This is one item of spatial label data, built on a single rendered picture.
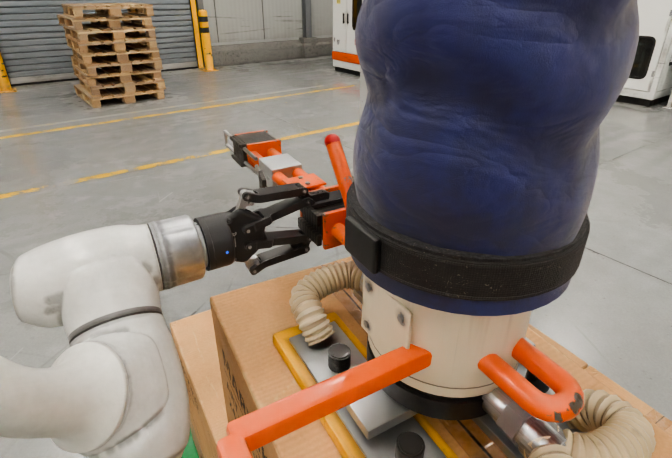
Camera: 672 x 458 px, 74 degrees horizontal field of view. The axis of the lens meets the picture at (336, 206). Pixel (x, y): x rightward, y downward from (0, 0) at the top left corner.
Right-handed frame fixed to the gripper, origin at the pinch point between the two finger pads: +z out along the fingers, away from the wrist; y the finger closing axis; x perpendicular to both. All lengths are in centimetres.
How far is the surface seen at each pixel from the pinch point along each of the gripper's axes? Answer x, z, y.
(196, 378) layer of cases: -43, -18, 65
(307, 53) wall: -941, 481, 106
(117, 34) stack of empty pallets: -662, 45, 25
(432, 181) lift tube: 32.1, -9.6, -18.7
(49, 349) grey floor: -150, -65, 120
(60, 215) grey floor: -303, -56, 120
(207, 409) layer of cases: -31, -18, 65
